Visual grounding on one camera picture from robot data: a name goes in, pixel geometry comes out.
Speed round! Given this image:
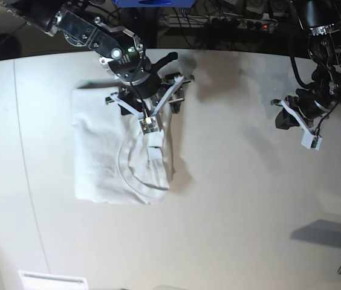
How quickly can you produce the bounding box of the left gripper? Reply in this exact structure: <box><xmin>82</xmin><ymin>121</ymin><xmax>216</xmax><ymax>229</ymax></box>
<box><xmin>275</xmin><ymin>89</ymin><xmax>331</xmax><ymax>130</ymax></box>

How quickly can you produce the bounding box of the white T-shirt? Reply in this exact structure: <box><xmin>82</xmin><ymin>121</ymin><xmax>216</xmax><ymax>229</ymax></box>
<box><xmin>71</xmin><ymin>84</ymin><xmax>175</xmax><ymax>205</ymax></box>

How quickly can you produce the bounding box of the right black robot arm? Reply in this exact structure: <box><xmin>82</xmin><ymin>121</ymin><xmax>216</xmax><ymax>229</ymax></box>
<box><xmin>2</xmin><ymin>1</ymin><xmax>178</xmax><ymax>117</ymax></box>

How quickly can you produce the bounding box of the white paper sheet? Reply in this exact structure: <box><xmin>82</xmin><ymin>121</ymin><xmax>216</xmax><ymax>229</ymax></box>
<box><xmin>18</xmin><ymin>271</ymin><xmax>89</xmax><ymax>290</ymax></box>

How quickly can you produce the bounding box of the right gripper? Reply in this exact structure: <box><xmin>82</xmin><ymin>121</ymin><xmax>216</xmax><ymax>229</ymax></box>
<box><xmin>117</xmin><ymin>51</ymin><xmax>186</xmax><ymax>117</ymax></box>

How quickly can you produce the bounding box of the black power strip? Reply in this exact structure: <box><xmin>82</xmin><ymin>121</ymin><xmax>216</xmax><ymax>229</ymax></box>
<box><xmin>160</xmin><ymin>14</ymin><xmax>279</xmax><ymax>33</ymax></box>

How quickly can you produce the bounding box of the blue box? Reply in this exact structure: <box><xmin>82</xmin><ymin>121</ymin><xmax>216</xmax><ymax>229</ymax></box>
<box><xmin>113</xmin><ymin>0</ymin><xmax>195</xmax><ymax>8</ymax></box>

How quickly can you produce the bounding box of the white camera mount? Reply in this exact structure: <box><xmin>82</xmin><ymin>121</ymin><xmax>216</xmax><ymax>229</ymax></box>
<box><xmin>271</xmin><ymin>99</ymin><xmax>322</xmax><ymax>150</ymax></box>
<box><xmin>105</xmin><ymin>72</ymin><xmax>195</xmax><ymax>135</ymax></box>

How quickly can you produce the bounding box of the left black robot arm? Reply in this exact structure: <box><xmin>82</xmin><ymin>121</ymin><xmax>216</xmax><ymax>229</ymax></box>
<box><xmin>271</xmin><ymin>1</ymin><xmax>341</xmax><ymax>130</ymax></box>

